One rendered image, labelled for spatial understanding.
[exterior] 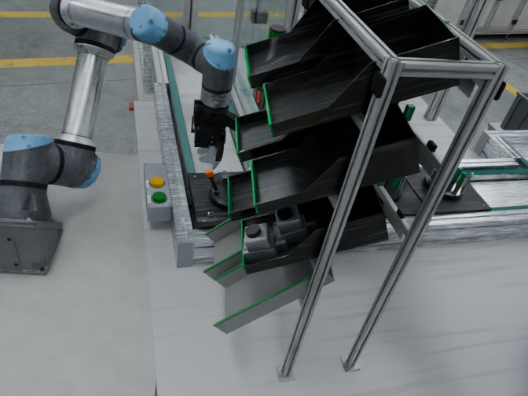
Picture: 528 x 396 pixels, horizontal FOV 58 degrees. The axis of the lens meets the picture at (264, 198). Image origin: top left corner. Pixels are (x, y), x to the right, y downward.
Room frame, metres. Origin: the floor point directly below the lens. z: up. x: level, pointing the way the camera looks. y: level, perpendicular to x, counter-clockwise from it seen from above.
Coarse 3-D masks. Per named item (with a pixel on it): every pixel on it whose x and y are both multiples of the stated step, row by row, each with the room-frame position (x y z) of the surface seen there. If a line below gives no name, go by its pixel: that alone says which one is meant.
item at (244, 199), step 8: (232, 176) 0.88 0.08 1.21; (240, 176) 0.88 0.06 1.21; (248, 176) 0.88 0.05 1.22; (232, 184) 0.87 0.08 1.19; (240, 184) 0.87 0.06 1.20; (248, 184) 0.86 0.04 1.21; (232, 192) 0.84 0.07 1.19; (240, 192) 0.84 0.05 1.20; (248, 192) 0.83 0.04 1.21; (232, 200) 0.82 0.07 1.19; (240, 200) 0.81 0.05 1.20; (248, 200) 0.81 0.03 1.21; (232, 208) 0.79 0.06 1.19; (240, 208) 0.79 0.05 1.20; (248, 208) 0.76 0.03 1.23; (232, 216) 0.75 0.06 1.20; (240, 216) 0.76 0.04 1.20; (248, 216) 0.76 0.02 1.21
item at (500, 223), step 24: (480, 168) 1.56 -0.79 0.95; (480, 192) 1.45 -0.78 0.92; (504, 192) 1.48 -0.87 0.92; (408, 216) 1.18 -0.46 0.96; (432, 216) 1.20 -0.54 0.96; (456, 216) 1.23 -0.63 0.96; (480, 216) 1.26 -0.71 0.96; (504, 216) 1.28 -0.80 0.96; (432, 240) 1.18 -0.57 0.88; (456, 240) 1.21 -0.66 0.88; (480, 240) 1.24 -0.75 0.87
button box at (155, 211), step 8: (144, 168) 1.15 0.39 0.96; (152, 168) 1.16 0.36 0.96; (160, 168) 1.17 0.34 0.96; (144, 176) 1.14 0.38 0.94; (152, 176) 1.12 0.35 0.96; (160, 176) 1.13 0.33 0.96; (168, 184) 1.10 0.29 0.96; (152, 192) 1.05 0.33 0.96; (168, 192) 1.06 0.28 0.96; (152, 200) 1.01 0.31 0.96; (168, 200) 1.03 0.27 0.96; (152, 208) 0.99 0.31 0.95; (160, 208) 1.00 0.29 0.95; (168, 208) 1.00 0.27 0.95; (152, 216) 0.99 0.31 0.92; (160, 216) 1.00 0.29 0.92; (168, 216) 1.00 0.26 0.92
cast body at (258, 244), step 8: (256, 224) 0.67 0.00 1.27; (264, 224) 0.68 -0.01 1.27; (248, 232) 0.65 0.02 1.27; (256, 232) 0.65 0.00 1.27; (264, 232) 0.65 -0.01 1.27; (248, 240) 0.64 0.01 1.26; (256, 240) 0.64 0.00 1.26; (264, 240) 0.64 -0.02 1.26; (272, 240) 0.66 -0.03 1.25; (280, 240) 0.67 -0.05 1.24; (248, 248) 0.63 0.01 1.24; (256, 248) 0.64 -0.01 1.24; (264, 248) 0.64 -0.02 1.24; (272, 248) 0.64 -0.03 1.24; (280, 248) 0.66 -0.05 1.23; (248, 256) 0.64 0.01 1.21; (256, 256) 0.64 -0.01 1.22; (264, 256) 0.64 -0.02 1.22; (272, 256) 0.64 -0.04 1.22
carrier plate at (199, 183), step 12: (192, 180) 1.13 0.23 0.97; (204, 180) 1.14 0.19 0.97; (192, 192) 1.07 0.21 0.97; (204, 192) 1.08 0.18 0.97; (192, 204) 1.03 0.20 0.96; (204, 204) 1.03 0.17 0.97; (204, 216) 0.98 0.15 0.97; (216, 216) 0.99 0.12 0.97; (228, 216) 1.00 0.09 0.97; (204, 228) 0.94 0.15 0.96
